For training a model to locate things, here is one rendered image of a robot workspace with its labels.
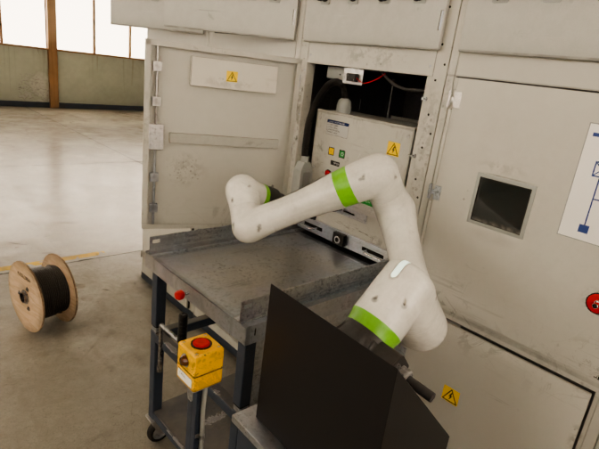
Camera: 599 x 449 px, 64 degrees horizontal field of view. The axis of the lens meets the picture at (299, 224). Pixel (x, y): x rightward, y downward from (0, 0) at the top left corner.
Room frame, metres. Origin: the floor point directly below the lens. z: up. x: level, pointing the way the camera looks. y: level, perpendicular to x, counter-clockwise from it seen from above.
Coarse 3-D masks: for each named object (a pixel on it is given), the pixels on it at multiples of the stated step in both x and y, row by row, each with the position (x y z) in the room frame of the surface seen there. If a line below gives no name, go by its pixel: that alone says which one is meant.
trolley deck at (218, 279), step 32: (192, 256) 1.63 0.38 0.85; (224, 256) 1.66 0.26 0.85; (256, 256) 1.70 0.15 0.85; (288, 256) 1.75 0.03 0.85; (320, 256) 1.79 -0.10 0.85; (192, 288) 1.38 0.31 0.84; (224, 288) 1.40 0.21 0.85; (256, 288) 1.43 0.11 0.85; (224, 320) 1.25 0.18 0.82; (256, 320) 1.22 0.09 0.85
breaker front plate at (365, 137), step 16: (320, 112) 2.06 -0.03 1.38; (320, 128) 2.05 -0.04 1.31; (352, 128) 1.93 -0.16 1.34; (368, 128) 1.87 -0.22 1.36; (384, 128) 1.82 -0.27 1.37; (400, 128) 1.77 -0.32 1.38; (320, 144) 2.04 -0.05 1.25; (336, 144) 1.98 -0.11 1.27; (352, 144) 1.92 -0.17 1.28; (368, 144) 1.86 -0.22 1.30; (384, 144) 1.81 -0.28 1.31; (400, 144) 1.76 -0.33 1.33; (320, 160) 2.03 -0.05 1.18; (336, 160) 1.97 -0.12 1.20; (352, 160) 1.91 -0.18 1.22; (400, 160) 1.75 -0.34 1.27; (320, 176) 2.03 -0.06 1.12; (336, 224) 1.93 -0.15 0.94; (352, 224) 1.87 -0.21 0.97; (368, 224) 1.82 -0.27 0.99; (368, 240) 1.81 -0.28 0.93
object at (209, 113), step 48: (192, 48) 1.92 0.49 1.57; (144, 96) 1.86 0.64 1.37; (192, 96) 1.95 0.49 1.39; (240, 96) 2.03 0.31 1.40; (288, 96) 2.12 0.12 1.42; (144, 144) 1.86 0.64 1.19; (192, 144) 1.96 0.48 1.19; (240, 144) 2.02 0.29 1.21; (288, 144) 2.10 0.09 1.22; (144, 192) 1.86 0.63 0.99; (192, 192) 1.96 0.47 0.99
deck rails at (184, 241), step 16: (160, 240) 1.62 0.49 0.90; (176, 240) 1.66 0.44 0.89; (192, 240) 1.71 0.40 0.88; (208, 240) 1.76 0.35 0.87; (224, 240) 1.81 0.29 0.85; (160, 256) 1.58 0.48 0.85; (352, 272) 1.52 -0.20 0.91; (368, 272) 1.58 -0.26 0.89; (288, 288) 1.31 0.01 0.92; (304, 288) 1.36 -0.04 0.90; (320, 288) 1.41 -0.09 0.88; (336, 288) 1.47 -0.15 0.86; (352, 288) 1.52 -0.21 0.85; (256, 304) 1.23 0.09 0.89; (240, 320) 1.19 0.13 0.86
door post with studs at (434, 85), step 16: (448, 16) 1.64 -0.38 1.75; (448, 32) 1.63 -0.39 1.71; (448, 48) 1.63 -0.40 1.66; (432, 80) 1.65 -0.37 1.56; (432, 96) 1.64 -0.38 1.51; (432, 112) 1.63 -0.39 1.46; (432, 128) 1.63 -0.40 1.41; (416, 144) 1.67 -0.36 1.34; (416, 160) 1.65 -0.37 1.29; (416, 176) 1.64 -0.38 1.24; (416, 192) 1.63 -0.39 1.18; (416, 208) 1.62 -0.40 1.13
